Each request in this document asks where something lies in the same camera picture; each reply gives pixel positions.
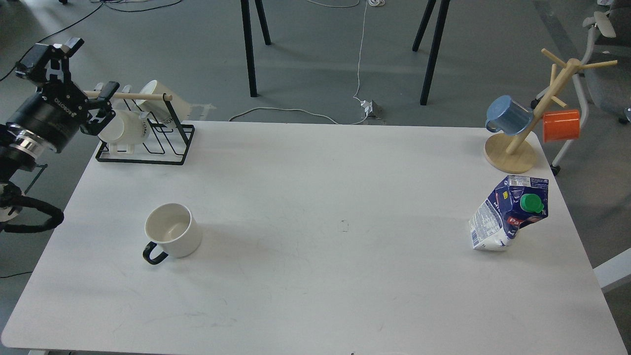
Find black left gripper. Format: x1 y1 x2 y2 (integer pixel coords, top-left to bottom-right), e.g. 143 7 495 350
6 37 120 153

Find white mug black handle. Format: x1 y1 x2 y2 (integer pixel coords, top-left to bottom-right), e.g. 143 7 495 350
142 204 203 265

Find blue milk carton green cap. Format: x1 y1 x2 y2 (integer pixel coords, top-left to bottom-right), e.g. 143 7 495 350
469 175 549 251

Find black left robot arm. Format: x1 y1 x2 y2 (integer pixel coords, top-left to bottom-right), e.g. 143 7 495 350
0 37 119 233

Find white mug lying front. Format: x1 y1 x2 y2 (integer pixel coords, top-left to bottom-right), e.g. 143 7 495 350
98 109 151 154

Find white mug lying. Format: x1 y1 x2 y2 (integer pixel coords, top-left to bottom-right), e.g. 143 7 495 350
98 109 151 154
135 79 191 128

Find white mug lying rear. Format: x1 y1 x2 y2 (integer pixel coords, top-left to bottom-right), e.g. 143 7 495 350
135 79 191 128

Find black stand legs left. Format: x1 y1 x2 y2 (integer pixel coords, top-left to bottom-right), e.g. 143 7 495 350
240 0 271 98

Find black stand legs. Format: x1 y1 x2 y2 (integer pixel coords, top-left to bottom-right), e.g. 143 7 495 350
240 0 271 98
412 0 451 106

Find black stand legs right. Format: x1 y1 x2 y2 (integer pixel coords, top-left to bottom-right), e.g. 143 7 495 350
412 0 451 106

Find blue mug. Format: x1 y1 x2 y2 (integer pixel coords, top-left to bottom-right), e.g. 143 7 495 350
485 95 534 136

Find wooden mug tree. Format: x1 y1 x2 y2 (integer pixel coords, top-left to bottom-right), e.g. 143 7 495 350
484 48 617 175

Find orange mug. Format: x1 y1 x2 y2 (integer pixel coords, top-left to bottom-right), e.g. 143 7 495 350
542 109 581 143

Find black floor cable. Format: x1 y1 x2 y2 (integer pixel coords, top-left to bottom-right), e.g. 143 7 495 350
0 0 183 83

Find black wire mug rack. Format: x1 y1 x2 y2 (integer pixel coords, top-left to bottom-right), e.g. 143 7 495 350
95 85 195 166

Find white power cable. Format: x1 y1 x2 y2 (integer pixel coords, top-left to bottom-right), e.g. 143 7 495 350
228 0 387 125

